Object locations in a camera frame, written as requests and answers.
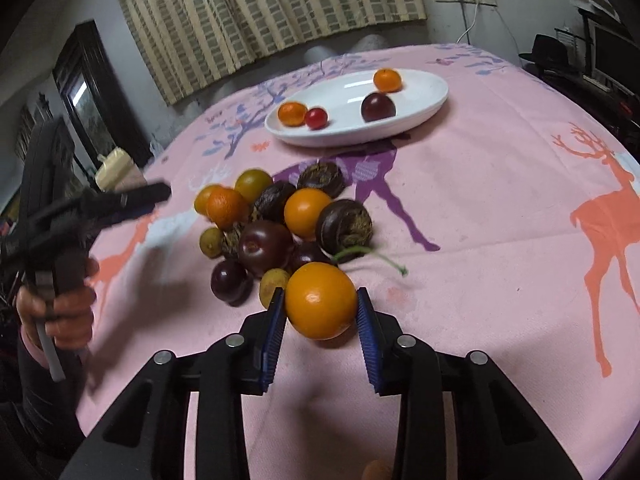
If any striped beige curtain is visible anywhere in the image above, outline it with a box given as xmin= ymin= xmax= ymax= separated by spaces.
xmin=118 ymin=0 xmax=426 ymax=105

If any textured mandarin left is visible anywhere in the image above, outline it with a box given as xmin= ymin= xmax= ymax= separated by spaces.
xmin=205 ymin=186 xmax=250 ymax=231

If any dark cherry with stem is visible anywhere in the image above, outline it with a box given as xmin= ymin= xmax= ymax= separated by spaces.
xmin=210 ymin=259 xmax=253 ymax=307

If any large front orange mandarin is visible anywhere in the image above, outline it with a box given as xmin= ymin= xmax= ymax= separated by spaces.
xmin=373 ymin=68 xmax=402 ymax=93

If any pink deer tablecloth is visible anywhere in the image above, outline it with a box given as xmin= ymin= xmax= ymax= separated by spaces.
xmin=78 ymin=44 xmax=639 ymax=479

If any cream bottle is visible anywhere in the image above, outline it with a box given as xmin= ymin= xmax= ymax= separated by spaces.
xmin=94 ymin=148 xmax=134 ymax=192

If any left hand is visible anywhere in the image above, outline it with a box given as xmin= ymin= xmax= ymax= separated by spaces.
xmin=16 ymin=284 xmax=96 ymax=361

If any longan right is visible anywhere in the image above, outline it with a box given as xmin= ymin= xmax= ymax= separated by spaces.
xmin=259 ymin=269 xmax=290 ymax=309

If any orange kumquat centre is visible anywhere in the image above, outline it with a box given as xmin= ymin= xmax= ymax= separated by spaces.
xmin=284 ymin=188 xmax=332 ymax=240

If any yellow-orange kumquat far left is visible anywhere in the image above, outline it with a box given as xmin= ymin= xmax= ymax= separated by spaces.
xmin=193 ymin=184 xmax=221 ymax=217

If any white oval plate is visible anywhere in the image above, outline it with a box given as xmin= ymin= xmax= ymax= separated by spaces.
xmin=265 ymin=68 xmax=449 ymax=148

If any small dark cherry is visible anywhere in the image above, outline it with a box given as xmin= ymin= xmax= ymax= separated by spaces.
xmin=288 ymin=242 xmax=409 ymax=278

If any greenish yellow kumquat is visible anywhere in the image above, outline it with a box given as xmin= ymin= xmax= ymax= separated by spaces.
xmin=234 ymin=168 xmax=273 ymax=205

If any white power cable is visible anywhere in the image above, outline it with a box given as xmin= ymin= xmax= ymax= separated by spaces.
xmin=455 ymin=0 xmax=524 ymax=64

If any large dark plum centre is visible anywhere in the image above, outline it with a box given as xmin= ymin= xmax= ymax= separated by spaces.
xmin=238 ymin=220 xmax=295 ymax=278

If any smooth orange kumquat front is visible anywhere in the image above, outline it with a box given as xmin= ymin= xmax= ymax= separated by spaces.
xmin=285 ymin=262 xmax=358 ymax=341

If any water chestnut lower left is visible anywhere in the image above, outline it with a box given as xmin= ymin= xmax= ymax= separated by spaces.
xmin=221 ymin=222 xmax=244 ymax=259

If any water chestnut middle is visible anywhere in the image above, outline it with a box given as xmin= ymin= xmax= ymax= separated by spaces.
xmin=250 ymin=181 xmax=297 ymax=224

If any black hat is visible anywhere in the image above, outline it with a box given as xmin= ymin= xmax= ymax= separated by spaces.
xmin=518 ymin=34 xmax=576 ymax=74

